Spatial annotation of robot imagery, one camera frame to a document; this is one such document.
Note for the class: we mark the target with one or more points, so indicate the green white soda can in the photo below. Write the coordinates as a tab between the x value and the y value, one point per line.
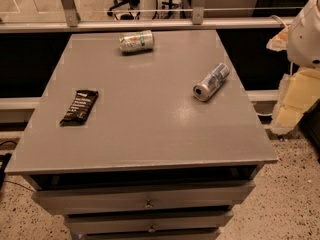
132	42

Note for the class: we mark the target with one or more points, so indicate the top grey drawer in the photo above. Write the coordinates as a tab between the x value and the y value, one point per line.
143	198

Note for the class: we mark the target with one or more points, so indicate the grey drawer cabinet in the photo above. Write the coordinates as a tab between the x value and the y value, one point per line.
145	128

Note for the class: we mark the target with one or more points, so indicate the black rxbar chocolate bar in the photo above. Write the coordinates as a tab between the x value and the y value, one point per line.
80	108

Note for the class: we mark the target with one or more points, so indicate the silver blue redbull can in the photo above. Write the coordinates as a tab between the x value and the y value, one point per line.
206	88

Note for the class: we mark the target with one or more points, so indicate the grey drawer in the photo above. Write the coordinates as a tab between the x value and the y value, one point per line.
143	198
148	222

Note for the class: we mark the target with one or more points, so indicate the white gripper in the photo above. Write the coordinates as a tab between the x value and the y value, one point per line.
305	37

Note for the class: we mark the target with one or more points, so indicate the middle grey drawer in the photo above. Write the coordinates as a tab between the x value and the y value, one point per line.
148	222

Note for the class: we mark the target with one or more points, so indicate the grey metal railing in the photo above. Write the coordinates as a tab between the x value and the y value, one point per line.
40	16

